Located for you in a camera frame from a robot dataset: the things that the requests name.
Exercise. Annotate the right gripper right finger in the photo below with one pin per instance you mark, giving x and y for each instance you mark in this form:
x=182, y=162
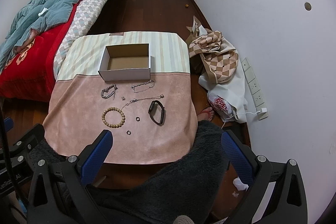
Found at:
x=287, y=203

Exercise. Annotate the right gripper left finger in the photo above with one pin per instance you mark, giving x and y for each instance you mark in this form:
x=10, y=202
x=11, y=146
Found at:
x=96, y=155

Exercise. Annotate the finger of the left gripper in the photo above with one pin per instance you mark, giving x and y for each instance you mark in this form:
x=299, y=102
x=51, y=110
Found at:
x=9, y=124

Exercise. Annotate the black smart band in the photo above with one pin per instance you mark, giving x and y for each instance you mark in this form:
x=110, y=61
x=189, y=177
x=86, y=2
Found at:
x=157, y=112

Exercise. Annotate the red bed blanket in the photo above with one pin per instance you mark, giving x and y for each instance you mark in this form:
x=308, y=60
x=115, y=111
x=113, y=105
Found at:
x=29, y=75

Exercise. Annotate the dark fuzzy trousers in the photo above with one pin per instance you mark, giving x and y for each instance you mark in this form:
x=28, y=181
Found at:
x=188, y=187

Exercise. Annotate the white plastic bag red logo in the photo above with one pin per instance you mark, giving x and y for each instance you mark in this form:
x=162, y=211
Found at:
x=221, y=107

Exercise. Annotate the pink striped table cloth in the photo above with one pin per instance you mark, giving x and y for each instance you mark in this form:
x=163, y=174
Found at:
x=152, y=121

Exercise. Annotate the foot in red flip-flop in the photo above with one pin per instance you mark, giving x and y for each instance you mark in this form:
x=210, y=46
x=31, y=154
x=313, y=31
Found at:
x=206, y=114

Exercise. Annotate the teal blue quilt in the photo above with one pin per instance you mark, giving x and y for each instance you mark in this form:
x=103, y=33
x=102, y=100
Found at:
x=38, y=16

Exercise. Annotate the checkered bed sheet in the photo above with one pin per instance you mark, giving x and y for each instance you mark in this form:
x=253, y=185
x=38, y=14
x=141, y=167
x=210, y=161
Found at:
x=85, y=16

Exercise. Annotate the white cardboard box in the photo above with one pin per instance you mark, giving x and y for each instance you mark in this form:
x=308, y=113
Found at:
x=126, y=62

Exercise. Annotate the brown checkered cloth bag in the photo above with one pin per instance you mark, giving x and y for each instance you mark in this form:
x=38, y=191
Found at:
x=219, y=57

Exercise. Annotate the torn cardboard pieces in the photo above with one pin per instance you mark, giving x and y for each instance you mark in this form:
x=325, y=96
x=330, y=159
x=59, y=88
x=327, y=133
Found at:
x=196, y=30

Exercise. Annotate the white charger with cable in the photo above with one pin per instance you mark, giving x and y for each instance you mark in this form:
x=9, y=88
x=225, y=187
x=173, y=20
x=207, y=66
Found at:
x=252, y=113

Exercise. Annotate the white wall socket strip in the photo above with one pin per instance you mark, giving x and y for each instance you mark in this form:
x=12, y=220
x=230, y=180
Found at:
x=254, y=89

